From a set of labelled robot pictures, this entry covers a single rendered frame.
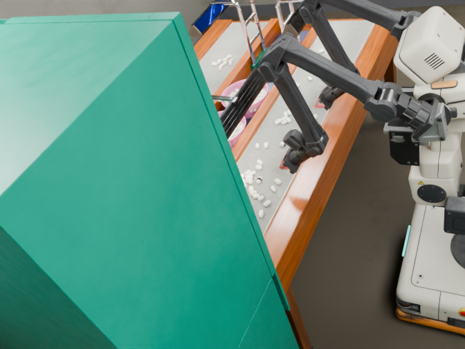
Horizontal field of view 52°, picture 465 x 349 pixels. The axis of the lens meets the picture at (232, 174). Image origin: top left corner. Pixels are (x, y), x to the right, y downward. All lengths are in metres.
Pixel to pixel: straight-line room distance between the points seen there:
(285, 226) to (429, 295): 0.71
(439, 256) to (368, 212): 0.66
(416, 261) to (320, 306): 0.55
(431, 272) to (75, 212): 1.72
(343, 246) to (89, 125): 2.05
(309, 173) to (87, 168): 1.30
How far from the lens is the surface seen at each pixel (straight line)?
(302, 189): 1.96
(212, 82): 2.83
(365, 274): 2.60
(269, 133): 2.31
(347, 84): 1.50
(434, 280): 2.25
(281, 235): 1.83
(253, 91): 2.02
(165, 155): 1.02
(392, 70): 3.07
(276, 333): 1.80
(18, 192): 0.78
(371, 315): 2.48
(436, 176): 1.88
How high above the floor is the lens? 2.18
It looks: 42 degrees down
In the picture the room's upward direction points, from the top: 21 degrees counter-clockwise
